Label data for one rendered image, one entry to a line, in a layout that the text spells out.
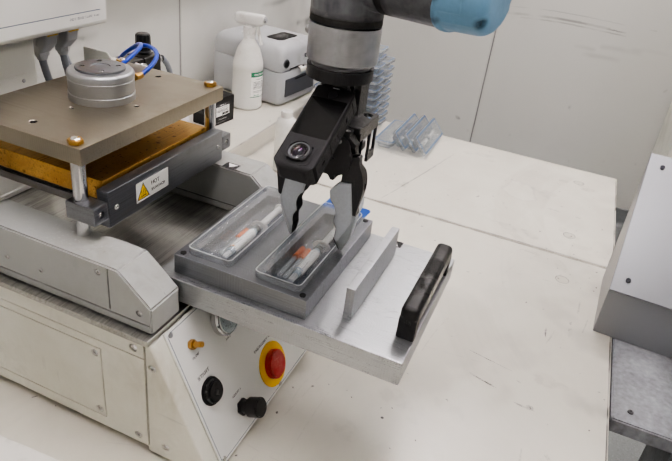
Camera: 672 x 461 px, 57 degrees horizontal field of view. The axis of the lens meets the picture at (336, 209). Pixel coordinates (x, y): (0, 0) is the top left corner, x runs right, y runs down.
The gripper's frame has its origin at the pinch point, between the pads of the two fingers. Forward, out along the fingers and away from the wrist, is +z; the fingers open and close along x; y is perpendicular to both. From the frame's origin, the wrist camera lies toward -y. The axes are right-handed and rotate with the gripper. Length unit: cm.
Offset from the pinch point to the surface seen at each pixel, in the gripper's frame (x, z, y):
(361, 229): -3.5, 1.5, 7.0
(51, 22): 42.9, -15.9, 5.2
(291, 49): 50, 5, 93
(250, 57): 56, 7, 82
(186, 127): 23.7, -4.9, 8.3
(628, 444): -67, 100, 100
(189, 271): 10.4, 3.3, -10.0
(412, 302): -14.1, 0.1, -6.3
